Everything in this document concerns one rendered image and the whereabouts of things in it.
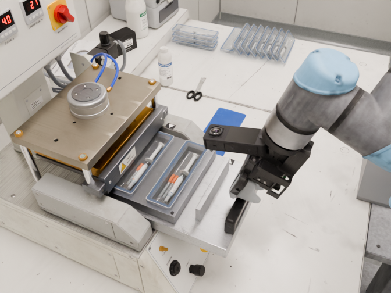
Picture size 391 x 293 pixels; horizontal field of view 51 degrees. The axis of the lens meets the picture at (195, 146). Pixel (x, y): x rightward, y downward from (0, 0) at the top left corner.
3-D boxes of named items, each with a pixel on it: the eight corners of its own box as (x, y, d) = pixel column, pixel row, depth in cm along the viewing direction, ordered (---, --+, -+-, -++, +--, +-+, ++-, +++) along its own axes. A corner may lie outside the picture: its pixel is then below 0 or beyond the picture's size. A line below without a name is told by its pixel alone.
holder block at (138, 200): (104, 196, 85) (102, 188, 83) (152, 136, 98) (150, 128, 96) (174, 224, 80) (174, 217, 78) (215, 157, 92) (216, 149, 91)
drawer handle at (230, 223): (223, 231, 78) (224, 219, 76) (250, 178, 88) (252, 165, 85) (233, 235, 78) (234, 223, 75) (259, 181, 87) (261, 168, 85)
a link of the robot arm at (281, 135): (269, 119, 60) (282, 88, 66) (257, 138, 64) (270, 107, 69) (315, 143, 60) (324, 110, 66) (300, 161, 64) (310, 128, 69)
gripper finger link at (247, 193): (248, 219, 80) (267, 195, 73) (221, 204, 80) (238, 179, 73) (252, 207, 82) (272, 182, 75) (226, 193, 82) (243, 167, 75)
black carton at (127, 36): (109, 50, 158) (106, 34, 153) (128, 42, 162) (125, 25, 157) (118, 56, 155) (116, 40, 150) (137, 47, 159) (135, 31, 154)
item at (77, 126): (0, 157, 86) (-23, 110, 77) (88, 79, 106) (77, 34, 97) (96, 196, 79) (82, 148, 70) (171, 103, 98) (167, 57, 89)
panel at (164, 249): (183, 303, 91) (145, 249, 81) (233, 204, 110) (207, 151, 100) (191, 305, 89) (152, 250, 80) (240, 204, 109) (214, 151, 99)
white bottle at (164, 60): (160, 78, 152) (157, 43, 142) (173, 78, 152) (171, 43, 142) (159, 86, 148) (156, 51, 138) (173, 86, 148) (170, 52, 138)
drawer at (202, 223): (98, 208, 87) (91, 184, 82) (149, 142, 102) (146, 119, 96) (225, 260, 78) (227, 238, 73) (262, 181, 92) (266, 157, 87)
